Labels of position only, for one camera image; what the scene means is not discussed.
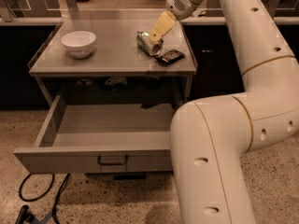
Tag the black plug on floor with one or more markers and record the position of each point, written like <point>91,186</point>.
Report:
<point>24,216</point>

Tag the crushed green can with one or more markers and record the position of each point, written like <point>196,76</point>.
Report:
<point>152,49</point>

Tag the dark snack bar front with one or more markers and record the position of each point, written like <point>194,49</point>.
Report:
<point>170,57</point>

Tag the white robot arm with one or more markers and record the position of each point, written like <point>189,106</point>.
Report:
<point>208,136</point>

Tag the grey open top drawer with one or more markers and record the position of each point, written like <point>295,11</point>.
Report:
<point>73,136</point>

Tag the black drawer handle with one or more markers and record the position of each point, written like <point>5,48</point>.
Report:
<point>112,160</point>

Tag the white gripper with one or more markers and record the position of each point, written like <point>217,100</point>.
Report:
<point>177,6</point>

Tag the grey metal cabinet counter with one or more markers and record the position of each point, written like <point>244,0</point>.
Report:
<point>116,52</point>

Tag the white ceramic bowl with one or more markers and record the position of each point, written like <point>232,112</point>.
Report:
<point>79,44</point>

